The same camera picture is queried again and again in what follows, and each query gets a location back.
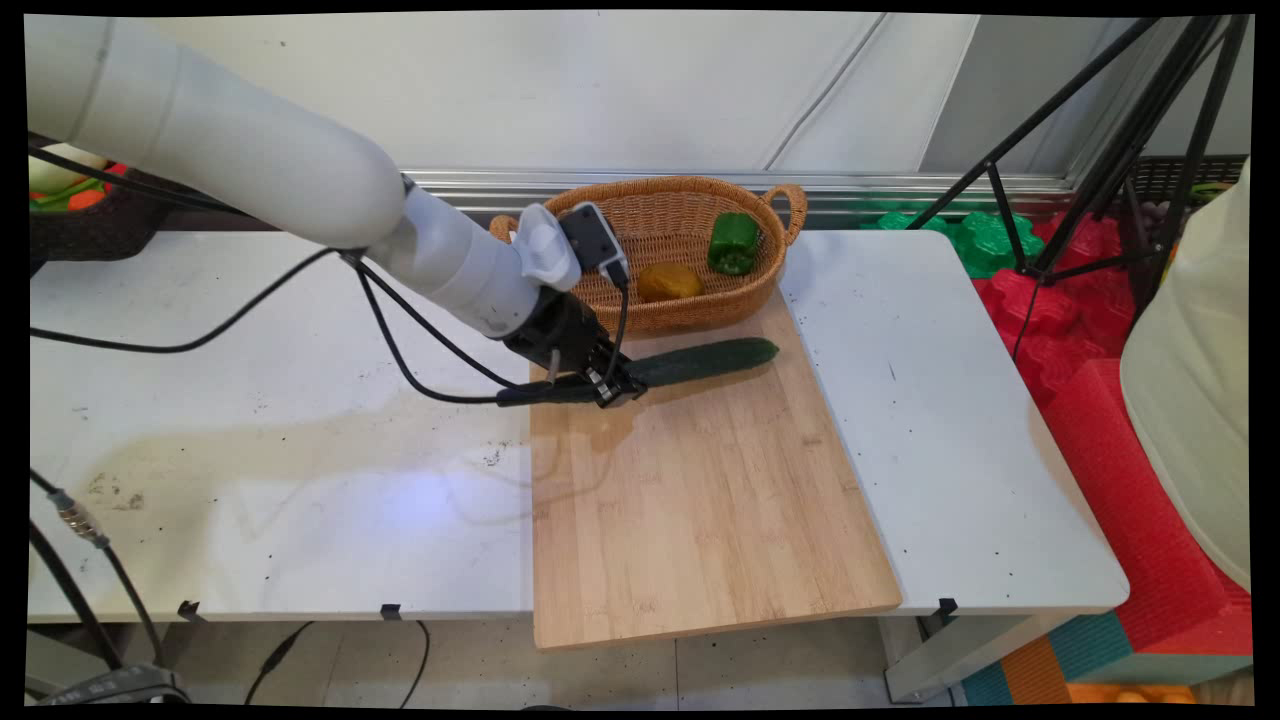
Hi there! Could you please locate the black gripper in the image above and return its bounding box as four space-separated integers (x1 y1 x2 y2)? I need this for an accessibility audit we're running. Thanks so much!
503 287 649 410

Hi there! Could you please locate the dark green cucumber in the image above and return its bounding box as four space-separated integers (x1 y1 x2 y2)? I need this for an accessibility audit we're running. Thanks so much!
496 337 780 408

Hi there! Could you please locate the yellow-brown toy potato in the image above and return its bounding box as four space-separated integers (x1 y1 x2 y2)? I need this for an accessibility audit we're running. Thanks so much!
636 261 705 304

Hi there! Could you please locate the bamboo cutting board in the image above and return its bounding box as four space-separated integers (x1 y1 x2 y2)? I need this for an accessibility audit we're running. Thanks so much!
529 290 903 652

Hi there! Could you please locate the green toy bell pepper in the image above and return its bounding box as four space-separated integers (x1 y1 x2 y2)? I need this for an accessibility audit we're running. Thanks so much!
707 212 762 278

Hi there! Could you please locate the white table leg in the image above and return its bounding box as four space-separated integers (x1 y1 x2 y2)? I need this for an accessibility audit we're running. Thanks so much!
878 612 1083 704

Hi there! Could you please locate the red foam mat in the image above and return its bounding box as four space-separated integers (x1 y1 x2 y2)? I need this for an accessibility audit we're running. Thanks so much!
973 213 1253 657

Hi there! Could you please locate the multicolour striped floor mat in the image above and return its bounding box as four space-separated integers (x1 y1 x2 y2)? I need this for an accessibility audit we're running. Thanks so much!
958 608 1253 707

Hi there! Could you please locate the dark woven storage basket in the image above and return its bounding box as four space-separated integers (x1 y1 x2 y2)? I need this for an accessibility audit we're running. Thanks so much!
27 163 206 264

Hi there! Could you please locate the cream fabric garment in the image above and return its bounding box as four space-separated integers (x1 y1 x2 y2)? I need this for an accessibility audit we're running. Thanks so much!
1118 153 1253 593

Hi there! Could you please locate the white toy vegetable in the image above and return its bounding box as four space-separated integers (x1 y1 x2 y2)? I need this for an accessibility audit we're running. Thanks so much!
28 143 108 197

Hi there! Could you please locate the woven wicker basket with handles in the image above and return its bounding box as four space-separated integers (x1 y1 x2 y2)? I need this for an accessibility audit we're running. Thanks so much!
489 176 808 337

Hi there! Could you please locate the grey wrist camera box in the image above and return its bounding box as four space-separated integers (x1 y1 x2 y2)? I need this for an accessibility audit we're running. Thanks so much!
558 202 630 289

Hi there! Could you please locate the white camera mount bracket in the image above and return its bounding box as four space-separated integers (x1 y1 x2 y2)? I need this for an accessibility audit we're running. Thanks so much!
511 204 583 293

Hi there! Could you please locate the aluminium wall rail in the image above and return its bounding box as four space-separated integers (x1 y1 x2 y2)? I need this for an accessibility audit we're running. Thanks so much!
400 166 1096 232

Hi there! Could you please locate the black floor cable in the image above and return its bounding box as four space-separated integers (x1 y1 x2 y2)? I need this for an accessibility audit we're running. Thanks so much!
243 620 432 709

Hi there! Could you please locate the black cable with metal connector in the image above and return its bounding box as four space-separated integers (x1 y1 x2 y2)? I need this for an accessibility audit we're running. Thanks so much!
27 468 193 707

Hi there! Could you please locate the black camera tripod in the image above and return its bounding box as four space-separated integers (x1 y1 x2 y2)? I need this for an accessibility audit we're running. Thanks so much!
905 14 1253 283

